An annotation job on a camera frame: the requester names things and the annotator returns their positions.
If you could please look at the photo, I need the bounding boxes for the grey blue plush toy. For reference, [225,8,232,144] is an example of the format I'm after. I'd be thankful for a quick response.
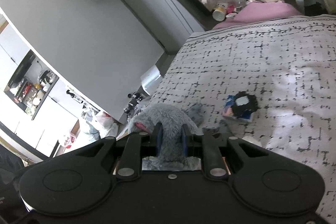
[127,103,204,171]

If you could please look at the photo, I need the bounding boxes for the blue tissue pack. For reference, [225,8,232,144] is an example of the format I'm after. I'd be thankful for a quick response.
[220,94,255,123]

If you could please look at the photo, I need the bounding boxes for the black stitched plush patch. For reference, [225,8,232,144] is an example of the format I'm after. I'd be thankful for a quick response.
[231,91,259,118]

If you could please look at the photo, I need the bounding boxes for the white red plastic bag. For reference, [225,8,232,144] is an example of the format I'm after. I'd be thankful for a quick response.
[89,111,119,139]

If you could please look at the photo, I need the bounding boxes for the white square box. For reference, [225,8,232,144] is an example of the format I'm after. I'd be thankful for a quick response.
[141,65,163,96]

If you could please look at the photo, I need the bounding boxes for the patterned white bed cover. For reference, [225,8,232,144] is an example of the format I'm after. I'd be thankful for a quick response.
[150,15,335,223]

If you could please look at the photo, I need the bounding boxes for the kitchen shelf with items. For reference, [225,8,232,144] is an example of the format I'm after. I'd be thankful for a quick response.
[4,50,59,120]

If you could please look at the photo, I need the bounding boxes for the grey door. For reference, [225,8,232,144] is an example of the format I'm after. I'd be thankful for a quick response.
[122,0,204,54]

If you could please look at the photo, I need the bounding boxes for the paper cup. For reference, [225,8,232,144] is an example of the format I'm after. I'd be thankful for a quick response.
[212,6,227,22]

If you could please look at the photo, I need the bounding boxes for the pink pillow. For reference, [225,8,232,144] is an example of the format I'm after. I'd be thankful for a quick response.
[213,2,303,30]

